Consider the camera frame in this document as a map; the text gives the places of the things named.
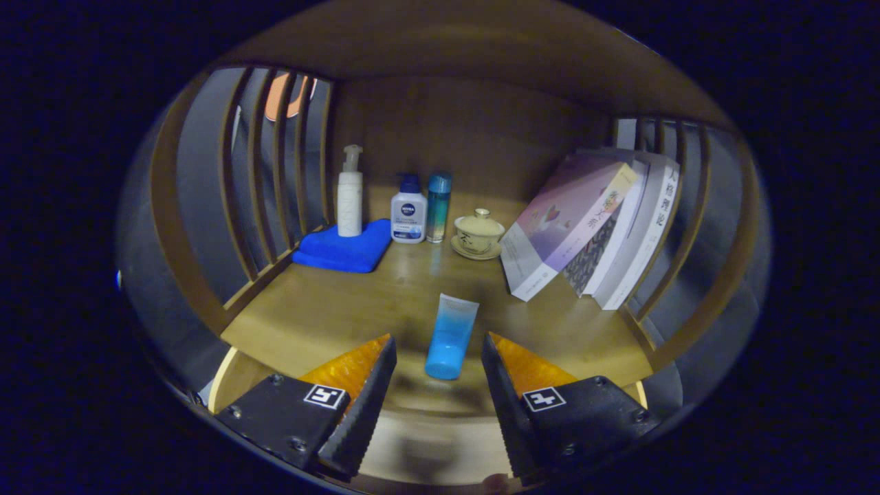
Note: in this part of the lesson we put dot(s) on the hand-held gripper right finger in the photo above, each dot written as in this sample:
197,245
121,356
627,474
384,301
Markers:
509,409

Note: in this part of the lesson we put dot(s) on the blue cream tube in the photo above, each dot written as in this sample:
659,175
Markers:
450,337

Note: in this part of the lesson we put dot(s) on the beige saucer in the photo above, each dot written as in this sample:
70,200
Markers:
474,255

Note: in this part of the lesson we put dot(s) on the white pump bottle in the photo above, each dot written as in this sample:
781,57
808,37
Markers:
349,199

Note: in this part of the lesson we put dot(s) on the teal bottle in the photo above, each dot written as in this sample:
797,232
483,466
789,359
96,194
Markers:
438,206

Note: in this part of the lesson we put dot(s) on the wooden countertop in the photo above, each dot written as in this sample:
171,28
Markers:
330,309

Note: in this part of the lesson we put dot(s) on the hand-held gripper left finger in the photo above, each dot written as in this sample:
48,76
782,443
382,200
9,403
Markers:
364,409

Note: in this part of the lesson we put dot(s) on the wooden cabinet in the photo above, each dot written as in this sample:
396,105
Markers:
481,124

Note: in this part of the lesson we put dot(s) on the white book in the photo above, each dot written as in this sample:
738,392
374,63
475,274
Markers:
646,227

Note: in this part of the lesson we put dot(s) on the white bottle blue cap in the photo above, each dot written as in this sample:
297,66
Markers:
409,213

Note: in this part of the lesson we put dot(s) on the purple cover book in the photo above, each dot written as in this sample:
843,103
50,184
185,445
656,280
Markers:
564,220

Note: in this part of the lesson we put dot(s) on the beige lidded teacup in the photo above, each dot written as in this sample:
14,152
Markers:
479,230

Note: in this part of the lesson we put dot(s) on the blue folded cloth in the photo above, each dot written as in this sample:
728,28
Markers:
344,247

